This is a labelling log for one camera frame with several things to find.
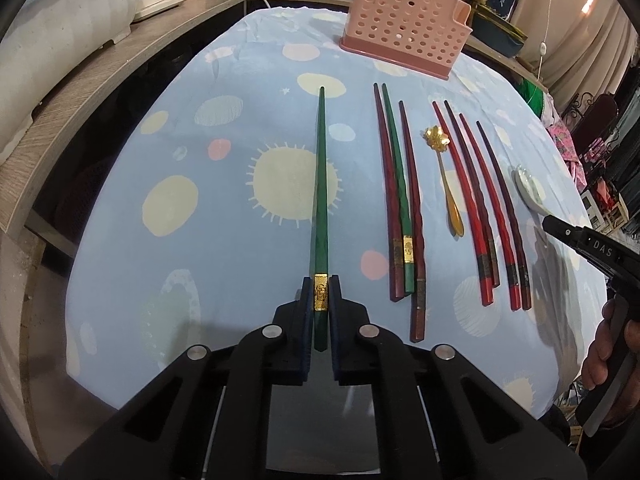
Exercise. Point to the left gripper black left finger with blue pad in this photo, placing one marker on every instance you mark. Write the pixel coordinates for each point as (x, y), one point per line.
(206, 415)

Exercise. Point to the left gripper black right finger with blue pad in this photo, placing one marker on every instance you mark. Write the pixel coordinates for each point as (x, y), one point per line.
(436, 415)

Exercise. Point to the white ceramic spoon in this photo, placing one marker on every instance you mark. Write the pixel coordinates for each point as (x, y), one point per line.
(528, 191)

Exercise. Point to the green chopstick gold band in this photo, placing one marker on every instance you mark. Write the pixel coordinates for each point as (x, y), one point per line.
(401, 187)
(321, 234)

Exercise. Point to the person's right hand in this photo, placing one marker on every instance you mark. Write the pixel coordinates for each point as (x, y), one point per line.
(594, 369)

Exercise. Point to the dark maroon chopstick rightmost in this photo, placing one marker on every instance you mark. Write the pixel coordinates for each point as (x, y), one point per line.
(521, 262)

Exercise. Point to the dark maroon chopstick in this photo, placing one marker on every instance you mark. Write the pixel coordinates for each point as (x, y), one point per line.
(478, 199)
(521, 262)

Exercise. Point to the dark red chopstick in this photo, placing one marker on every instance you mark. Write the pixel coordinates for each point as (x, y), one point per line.
(397, 284)
(418, 309)

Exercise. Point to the bright red chopstick right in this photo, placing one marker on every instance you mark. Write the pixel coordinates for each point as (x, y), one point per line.
(507, 250)

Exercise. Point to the bright red chopstick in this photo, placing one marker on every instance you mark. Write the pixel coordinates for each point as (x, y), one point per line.
(481, 250)
(507, 250)

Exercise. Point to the dark red chopstick leftmost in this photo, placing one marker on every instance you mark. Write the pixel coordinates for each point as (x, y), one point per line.
(397, 284)

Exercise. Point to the beige curtain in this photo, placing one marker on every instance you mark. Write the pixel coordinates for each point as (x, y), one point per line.
(576, 46)

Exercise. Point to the dark teal bowl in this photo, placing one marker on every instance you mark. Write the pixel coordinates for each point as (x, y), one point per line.
(494, 31)

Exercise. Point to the blue patterned tablecloth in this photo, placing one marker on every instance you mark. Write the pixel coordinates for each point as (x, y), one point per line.
(203, 226)

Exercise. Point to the pink perforated utensil holder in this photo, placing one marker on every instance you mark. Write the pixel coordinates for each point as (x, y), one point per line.
(422, 35)

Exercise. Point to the gold flower-handled spoon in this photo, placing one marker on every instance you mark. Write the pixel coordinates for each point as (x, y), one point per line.
(438, 141)

